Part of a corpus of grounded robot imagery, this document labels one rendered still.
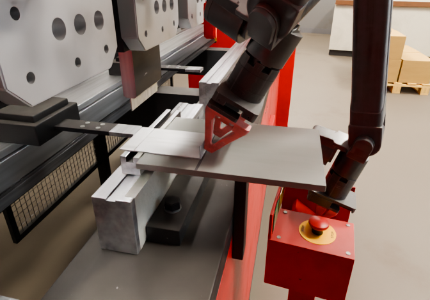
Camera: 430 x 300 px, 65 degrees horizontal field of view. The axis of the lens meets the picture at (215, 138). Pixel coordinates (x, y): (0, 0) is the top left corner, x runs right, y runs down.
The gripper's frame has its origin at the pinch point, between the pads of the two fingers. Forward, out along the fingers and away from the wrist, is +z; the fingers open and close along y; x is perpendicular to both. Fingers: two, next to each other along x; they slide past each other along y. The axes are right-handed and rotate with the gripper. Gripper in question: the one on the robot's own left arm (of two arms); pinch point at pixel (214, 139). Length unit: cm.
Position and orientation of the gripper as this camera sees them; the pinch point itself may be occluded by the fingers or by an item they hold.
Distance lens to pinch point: 52.3
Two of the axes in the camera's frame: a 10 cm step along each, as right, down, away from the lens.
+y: -2.5, 4.3, -8.7
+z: -4.5, 7.4, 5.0
